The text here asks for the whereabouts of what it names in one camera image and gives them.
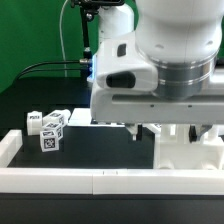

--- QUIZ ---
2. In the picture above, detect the white marker tag sheet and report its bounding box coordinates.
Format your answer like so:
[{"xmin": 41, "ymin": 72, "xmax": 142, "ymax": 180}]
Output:
[{"xmin": 68, "ymin": 108, "xmax": 123, "ymax": 127}]

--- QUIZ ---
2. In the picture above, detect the black cable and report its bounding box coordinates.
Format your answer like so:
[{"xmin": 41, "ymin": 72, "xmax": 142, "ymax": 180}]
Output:
[{"xmin": 14, "ymin": 59, "xmax": 92, "ymax": 81}]

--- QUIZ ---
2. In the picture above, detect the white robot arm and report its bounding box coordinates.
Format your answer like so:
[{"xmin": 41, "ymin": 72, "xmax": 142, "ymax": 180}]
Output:
[{"xmin": 90, "ymin": 0, "xmax": 224, "ymax": 142}]

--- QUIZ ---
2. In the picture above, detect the white chair seat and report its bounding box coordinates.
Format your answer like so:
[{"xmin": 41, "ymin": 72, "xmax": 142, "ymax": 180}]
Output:
[{"xmin": 145, "ymin": 124, "xmax": 224, "ymax": 170}]

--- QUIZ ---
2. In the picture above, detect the white U-shaped fence wall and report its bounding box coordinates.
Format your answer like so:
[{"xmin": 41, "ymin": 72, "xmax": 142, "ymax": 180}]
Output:
[{"xmin": 0, "ymin": 130, "xmax": 224, "ymax": 195}]

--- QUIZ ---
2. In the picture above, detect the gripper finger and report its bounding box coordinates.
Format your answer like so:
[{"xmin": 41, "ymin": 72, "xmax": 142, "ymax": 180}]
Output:
[
  {"xmin": 188, "ymin": 125, "xmax": 212, "ymax": 142},
  {"xmin": 125, "ymin": 124, "xmax": 142, "ymax": 141}
]

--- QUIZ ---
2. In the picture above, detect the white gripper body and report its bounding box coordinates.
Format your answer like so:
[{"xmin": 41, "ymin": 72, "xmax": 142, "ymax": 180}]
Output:
[{"xmin": 90, "ymin": 40, "xmax": 224, "ymax": 125}]

